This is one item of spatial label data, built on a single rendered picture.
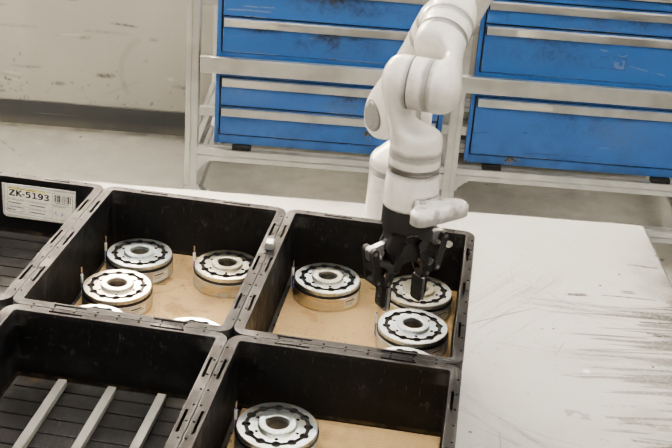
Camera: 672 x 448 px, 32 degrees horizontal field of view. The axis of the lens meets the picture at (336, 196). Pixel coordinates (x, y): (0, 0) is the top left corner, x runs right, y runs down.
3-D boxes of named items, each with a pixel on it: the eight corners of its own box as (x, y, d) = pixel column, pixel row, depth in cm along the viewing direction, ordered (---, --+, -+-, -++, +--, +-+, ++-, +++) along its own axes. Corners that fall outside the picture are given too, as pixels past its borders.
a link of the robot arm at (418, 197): (418, 231, 151) (423, 187, 149) (366, 199, 160) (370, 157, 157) (471, 217, 156) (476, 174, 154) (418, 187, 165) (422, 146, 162)
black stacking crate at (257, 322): (285, 274, 192) (288, 211, 187) (465, 298, 189) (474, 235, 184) (229, 410, 156) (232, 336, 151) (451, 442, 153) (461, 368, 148)
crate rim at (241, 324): (287, 221, 188) (288, 207, 187) (473, 245, 185) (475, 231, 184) (230, 348, 152) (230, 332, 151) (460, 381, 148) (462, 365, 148)
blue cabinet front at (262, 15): (214, 140, 375) (219, -32, 353) (438, 158, 375) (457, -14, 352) (213, 144, 373) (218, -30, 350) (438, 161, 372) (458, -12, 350)
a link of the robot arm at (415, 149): (367, 169, 156) (431, 182, 153) (377, 58, 149) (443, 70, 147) (384, 152, 162) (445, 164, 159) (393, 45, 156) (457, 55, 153)
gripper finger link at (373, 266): (367, 241, 159) (374, 274, 162) (356, 247, 158) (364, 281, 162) (379, 249, 157) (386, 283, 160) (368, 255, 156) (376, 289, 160)
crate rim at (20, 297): (107, 198, 191) (106, 184, 190) (287, 221, 188) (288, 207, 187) (8, 317, 155) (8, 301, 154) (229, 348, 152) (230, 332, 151)
